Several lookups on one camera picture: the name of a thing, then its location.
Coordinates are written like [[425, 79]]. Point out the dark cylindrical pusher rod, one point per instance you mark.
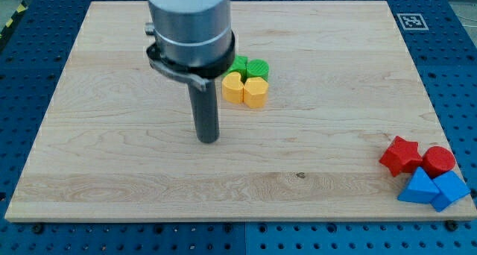
[[205, 112]]

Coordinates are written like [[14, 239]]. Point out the black pusher mount clamp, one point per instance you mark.
[[198, 76]]

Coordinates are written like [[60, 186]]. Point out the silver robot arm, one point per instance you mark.
[[193, 44]]

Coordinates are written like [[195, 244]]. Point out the wooden board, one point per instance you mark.
[[118, 144]]

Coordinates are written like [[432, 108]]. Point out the yellow heart block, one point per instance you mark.
[[233, 88]]

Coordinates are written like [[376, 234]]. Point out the green star block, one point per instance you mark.
[[239, 65]]

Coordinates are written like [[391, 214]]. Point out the yellow pentagon block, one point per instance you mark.
[[256, 92]]

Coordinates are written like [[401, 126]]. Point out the green cylinder block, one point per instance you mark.
[[257, 69]]

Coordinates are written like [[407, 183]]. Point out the yellow black hazard tape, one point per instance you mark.
[[13, 21]]

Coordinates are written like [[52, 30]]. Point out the red star block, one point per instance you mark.
[[401, 156]]

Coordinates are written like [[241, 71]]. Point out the white fiducial marker tag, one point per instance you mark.
[[412, 22]]

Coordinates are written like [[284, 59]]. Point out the blue triangle block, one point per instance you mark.
[[419, 189]]

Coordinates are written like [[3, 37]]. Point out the red cylinder block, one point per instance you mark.
[[437, 161]]

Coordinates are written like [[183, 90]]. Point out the blue cube block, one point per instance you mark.
[[451, 189]]

